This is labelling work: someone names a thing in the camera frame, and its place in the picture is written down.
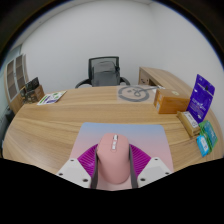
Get blue packet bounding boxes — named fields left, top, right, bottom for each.
left=195, top=133, right=211, bottom=158

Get wooden shelf unit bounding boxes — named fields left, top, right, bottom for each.
left=3, top=53, right=33, bottom=114

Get flat brown packet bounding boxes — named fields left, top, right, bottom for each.
left=176, top=110, right=202, bottom=138

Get green packet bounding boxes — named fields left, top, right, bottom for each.
left=198, top=119, right=219, bottom=149

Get black plastic tray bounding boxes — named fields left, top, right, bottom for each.
left=24, top=77, right=40, bottom=92

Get pink computer mouse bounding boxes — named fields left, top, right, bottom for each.
left=96, top=132, right=132, bottom=185

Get black leather sofa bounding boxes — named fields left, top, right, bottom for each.
left=2, top=109, right=16, bottom=133

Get white sticker sheet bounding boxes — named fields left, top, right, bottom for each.
left=36, top=90, right=68, bottom=106

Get small brown cardboard box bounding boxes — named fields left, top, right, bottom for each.
left=19, top=87, right=31, bottom=103

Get orange cardboard box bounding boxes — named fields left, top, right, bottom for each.
left=153, top=88, right=191, bottom=115

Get purple plastic bag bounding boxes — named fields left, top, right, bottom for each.
left=186, top=73, right=216, bottom=124

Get black mesh office chair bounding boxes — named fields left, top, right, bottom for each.
left=74, top=55, right=131, bottom=89

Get wooden side desk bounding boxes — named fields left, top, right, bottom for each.
left=138, top=66, right=198, bottom=98

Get pink blue gradient mouse pad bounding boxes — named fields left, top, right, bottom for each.
left=69, top=121, right=175, bottom=174

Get grey backpack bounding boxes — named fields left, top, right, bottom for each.
left=91, top=60, right=121, bottom=88

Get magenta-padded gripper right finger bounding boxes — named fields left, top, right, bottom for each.
left=129, top=143, right=173, bottom=189

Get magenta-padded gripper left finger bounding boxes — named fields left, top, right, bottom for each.
left=56, top=145, right=99, bottom=189

